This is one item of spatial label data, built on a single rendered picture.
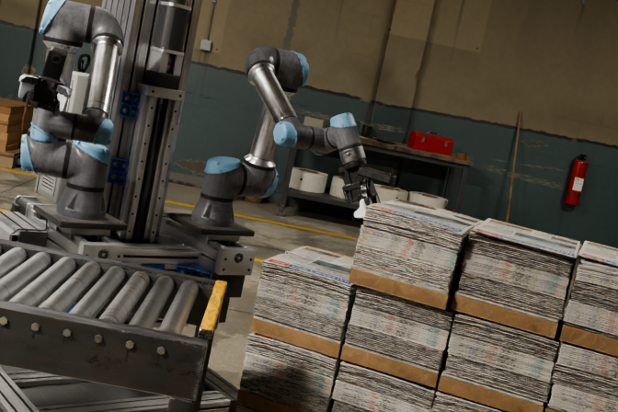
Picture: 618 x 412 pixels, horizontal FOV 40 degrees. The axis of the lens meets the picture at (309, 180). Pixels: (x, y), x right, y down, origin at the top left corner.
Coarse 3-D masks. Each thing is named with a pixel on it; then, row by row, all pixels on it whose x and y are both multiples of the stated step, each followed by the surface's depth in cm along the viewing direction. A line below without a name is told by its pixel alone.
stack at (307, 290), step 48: (288, 288) 250; (336, 288) 246; (336, 336) 247; (384, 336) 242; (432, 336) 238; (480, 336) 233; (528, 336) 228; (240, 384) 257; (288, 384) 252; (336, 384) 247; (384, 384) 242; (480, 384) 234; (528, 384) 229; (576, 384) 225
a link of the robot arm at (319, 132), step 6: (318, 132) 264; (324, 132) 266; (318, 138) 264; (324, 138) 265; (318, 144) 265; (324, 144) 266; (330, 144) 264; (312, 150) 266; (318, 150) 267; (324, 150) 267; (330, 150) 267
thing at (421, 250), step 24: (384, 216) 238; (408, 216) 236; (432, 216) 249; (360, 240) 241; (384, 240) 239; (408, 240) 236; (432, 240) 233; (456, 240) 231; (360, 264) 242; (384, 264) 239; (408, 264) 236; (432, 264) 234; (456, 264) 234; (432, 288) 234; (456, 288) 245
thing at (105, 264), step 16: (0, 240) 225; (32, 256) 223; (64, 256) 223; (80, 256) 226; (128, 272) 224; (160, 272) 225; (176, 272) 229; (176, 288) 224; (208, 288) 225; (192, 320) 226
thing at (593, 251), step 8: (584, 248) 241; (592, 248) 244; (600, 248) 247; (608, 248) 250; (616, 248) 255; (584, 256) 224; (592, 256) 227; (600, 256) 231; (608, 256) 235; (616, 256) 239; (608, 264) 222; (616, 264) 222
